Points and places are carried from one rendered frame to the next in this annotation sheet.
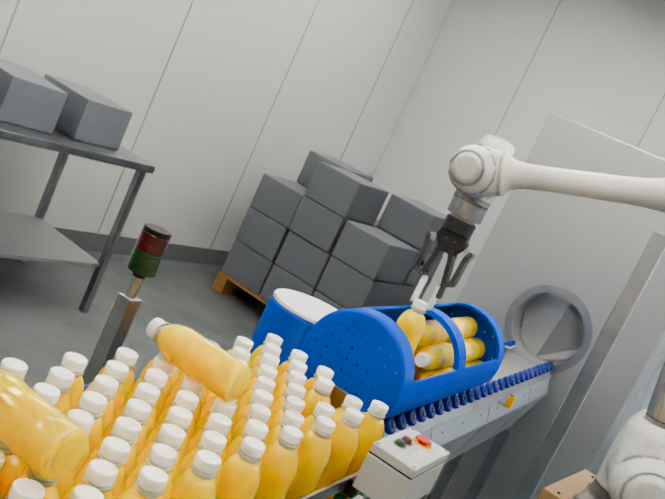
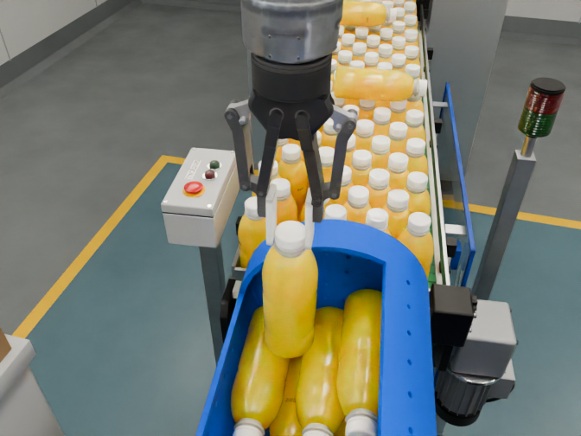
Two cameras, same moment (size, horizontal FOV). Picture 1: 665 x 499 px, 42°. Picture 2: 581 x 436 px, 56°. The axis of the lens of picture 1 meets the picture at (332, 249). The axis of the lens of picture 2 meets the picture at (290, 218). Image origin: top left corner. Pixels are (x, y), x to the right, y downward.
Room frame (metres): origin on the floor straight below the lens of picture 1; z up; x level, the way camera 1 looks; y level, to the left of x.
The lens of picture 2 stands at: (2.55, -0.39, 1.72)
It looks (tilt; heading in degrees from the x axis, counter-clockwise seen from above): 40 degrees down; 164
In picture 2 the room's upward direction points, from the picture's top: straight up
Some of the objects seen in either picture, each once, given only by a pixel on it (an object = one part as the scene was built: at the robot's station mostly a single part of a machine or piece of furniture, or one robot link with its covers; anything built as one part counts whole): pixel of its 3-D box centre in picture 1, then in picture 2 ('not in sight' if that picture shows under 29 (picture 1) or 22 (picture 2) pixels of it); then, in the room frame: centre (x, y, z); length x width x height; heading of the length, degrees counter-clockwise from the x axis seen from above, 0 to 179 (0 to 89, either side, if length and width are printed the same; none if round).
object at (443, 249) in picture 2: not in sight; (429, 98); (1.25, 0.42, 0.96); 1.60 x 0.01 x 0.03; 155
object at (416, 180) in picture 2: (242, 346); (417, 182); (1.79, 0.09, 1.10); 0.04 x 0.04 x 0.02
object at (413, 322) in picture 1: (402, 342); (290, 293); (2.08, -0.25, 1.19); 0.07 x 0.07 x 0.19
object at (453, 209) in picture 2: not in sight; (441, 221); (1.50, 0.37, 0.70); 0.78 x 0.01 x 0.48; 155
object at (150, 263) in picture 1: (144, 260); (537, 118); (1.77, 0.35, 1.18); 0.06 x 0.06 x 0.05
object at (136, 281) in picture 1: (143, 262); (536, 120); (1.77, 0.35, 1.18); 0.06 x 0.06 x 0.16
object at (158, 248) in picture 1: (152, 242); (544, 98); (1.77, 0.35, 1.23); 0.06 x 0.06 x 0.04
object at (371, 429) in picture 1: (358, 449); (257, 248); (1.78, -0.23, 1.00); 0.07 x 0.07 x 0.19
